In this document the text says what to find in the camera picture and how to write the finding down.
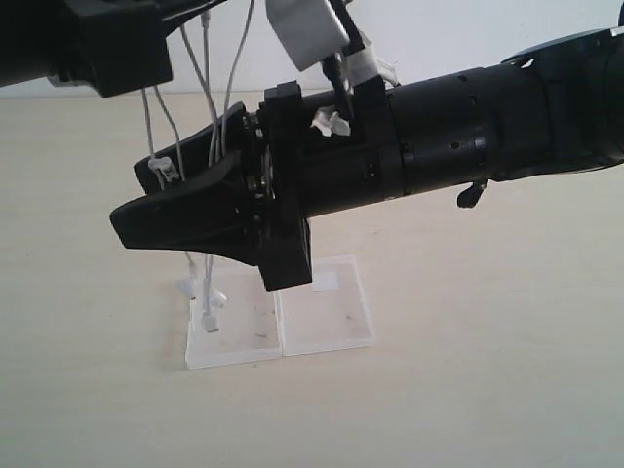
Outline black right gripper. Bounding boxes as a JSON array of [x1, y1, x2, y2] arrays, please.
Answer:
[[110, 80, 405, 292]]

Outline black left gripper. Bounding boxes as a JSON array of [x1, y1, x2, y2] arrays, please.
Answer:
[[1, 0, 217, 98]]

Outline white wired earphones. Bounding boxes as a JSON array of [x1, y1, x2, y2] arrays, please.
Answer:
[[140, 0, 259, 334]]

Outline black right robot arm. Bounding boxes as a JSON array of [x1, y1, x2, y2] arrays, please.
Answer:
[[110, 28, 623, 291]]

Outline clear plastic hinged case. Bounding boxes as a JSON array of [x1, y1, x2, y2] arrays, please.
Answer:
[[179, 254, 374, 370]]

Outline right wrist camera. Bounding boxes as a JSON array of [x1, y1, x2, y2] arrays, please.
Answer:
[[265, 0, 401, 118]]

